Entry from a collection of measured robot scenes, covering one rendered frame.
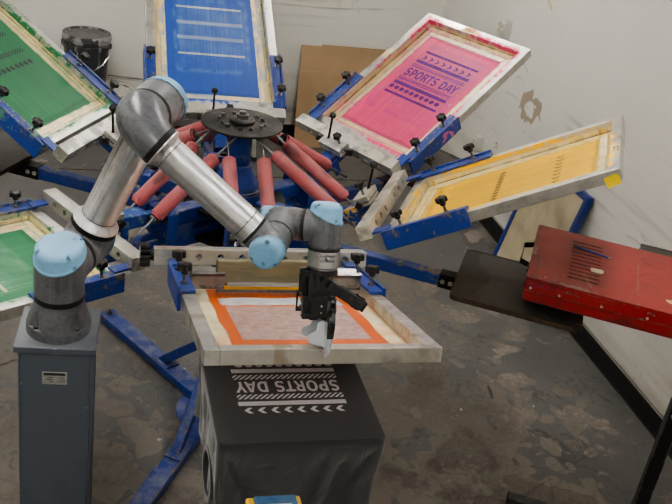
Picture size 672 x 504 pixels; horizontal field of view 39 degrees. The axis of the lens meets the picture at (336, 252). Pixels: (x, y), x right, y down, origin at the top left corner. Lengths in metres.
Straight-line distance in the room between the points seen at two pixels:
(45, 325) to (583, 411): 2.93
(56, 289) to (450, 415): 2.45
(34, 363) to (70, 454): 0.28
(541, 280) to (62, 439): 1.59
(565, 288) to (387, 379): 1.51
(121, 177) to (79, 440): 0.68
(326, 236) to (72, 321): 0.63
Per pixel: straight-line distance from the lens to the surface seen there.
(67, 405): 2.40
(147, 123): 2.02
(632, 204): 4.73
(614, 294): 3.19
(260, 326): 2.48
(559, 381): 4.76
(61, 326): 2.29
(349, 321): 2.58
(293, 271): 2.78
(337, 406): 2.60
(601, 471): 4.27
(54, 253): 2.22
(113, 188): 2.25
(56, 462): 2.51
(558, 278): 3.19
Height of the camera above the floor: 2.48
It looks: 27 degrees down
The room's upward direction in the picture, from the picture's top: 9 degrees clockwise
